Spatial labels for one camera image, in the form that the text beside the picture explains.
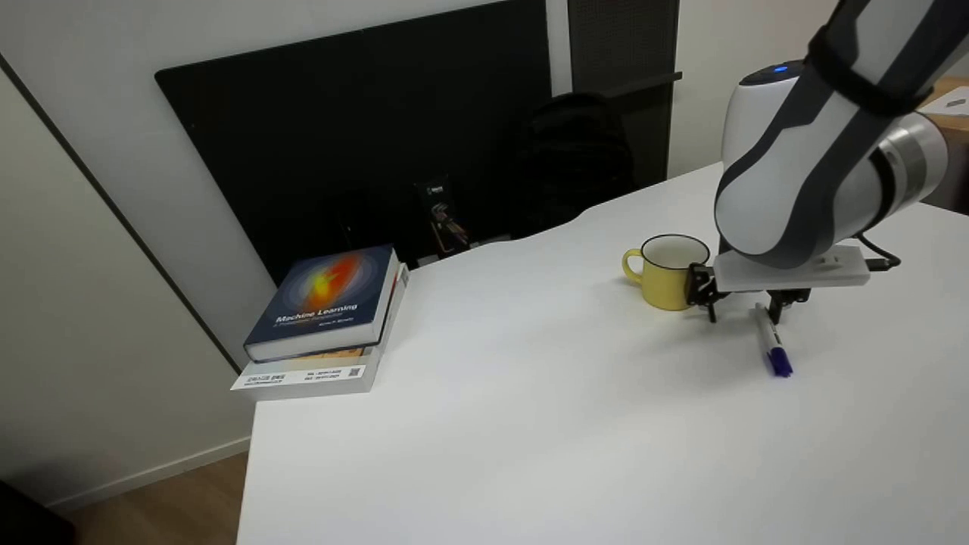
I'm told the yellow enamel mug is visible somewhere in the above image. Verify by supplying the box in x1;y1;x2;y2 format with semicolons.
622;230;716;316

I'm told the blue capped white marker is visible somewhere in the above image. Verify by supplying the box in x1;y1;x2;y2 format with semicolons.
755;304;795;383

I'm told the black office chair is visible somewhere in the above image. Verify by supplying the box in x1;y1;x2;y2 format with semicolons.
509;91;639;238

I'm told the tall dark grey panel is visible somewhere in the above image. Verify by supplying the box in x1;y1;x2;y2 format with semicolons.
567;0;682;192

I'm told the brown cardboard box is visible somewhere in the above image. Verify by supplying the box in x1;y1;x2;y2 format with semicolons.
920;76;969;134

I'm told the dark blue hardcover book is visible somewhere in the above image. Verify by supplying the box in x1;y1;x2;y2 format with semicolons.
242;242;404;365

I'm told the large black flat board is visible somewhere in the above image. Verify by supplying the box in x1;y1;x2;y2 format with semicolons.
151;0;553;288

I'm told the stack of books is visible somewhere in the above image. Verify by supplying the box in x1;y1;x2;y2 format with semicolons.
230;263;411;397

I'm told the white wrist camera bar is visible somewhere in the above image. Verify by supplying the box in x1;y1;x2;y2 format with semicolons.
710;245;873;298

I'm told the black camera cable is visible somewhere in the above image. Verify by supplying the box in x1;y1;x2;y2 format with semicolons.
857;232;901;274

